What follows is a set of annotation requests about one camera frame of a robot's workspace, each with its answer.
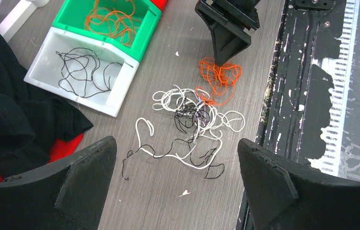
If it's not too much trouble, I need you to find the black thin cable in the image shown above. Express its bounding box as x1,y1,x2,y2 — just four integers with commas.
56,47,124,99

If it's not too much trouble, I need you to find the green plastic bin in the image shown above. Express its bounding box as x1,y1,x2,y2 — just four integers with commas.
52,0,162,61

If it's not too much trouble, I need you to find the white clothes rack stand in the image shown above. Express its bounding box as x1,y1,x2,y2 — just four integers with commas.
0,0,49,42

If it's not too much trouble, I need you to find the orange cable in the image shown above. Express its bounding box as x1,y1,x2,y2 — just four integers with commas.
83,0,143,47
195,57,243,107

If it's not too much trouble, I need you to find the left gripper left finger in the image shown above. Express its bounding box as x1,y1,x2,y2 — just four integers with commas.
0,136,117,230

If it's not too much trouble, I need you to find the red t-shirt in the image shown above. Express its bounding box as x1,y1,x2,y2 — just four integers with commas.
0,133,84,182

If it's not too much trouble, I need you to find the white tangled cable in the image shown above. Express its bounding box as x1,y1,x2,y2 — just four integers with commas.
134,84,246,171

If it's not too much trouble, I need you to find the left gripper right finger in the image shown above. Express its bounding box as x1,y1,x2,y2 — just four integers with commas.
237,138,360,230

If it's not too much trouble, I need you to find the white plastic bin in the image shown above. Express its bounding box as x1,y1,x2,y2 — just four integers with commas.
24,27,139,117

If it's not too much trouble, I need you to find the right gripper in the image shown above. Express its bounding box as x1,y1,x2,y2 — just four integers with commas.
195,0,260,66

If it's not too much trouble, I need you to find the black t-shirt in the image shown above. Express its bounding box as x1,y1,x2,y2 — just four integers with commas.
0,35,93,178

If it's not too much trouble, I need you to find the black tangled cable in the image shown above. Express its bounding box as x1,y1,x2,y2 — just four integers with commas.
121,98,225,182

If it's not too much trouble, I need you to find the red plastic bin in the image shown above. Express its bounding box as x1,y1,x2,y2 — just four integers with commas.
151,0,168,11

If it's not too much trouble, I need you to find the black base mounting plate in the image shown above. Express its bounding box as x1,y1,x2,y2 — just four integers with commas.
236,0,359,230

